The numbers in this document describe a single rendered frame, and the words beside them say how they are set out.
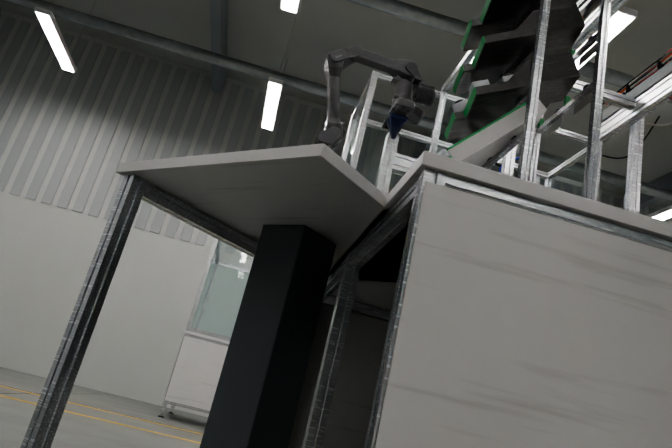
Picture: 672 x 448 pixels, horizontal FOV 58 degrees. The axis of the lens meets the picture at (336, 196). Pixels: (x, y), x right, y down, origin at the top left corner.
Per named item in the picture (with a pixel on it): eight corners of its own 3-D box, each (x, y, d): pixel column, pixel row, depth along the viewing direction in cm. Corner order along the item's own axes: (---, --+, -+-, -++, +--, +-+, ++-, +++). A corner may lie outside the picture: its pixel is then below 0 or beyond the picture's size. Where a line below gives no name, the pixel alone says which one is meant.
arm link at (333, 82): (327, 48, 195) (346, 50, 196) (323, 60, 202) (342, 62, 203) (325, 140, 185) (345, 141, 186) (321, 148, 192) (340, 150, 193)
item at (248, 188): (115, 172, 163) (119, 162, 164) (309, 276, 228) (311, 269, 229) (320, 155, 121) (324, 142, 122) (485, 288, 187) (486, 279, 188)
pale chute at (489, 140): (457, 163, 146) (446, 148, 148) (447, 183, 159) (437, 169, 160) (547, 109, 152) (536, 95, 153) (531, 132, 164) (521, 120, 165)
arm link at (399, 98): (401, 80, 190) (419, 86, 191) (386, 107, 207) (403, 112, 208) (396, 103, 187) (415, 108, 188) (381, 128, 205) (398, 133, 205)
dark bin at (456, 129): (454, 120, 167) (447, 97, 170) (446, 140, 180) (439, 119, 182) (550, 102, 170) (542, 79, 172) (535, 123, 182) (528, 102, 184)
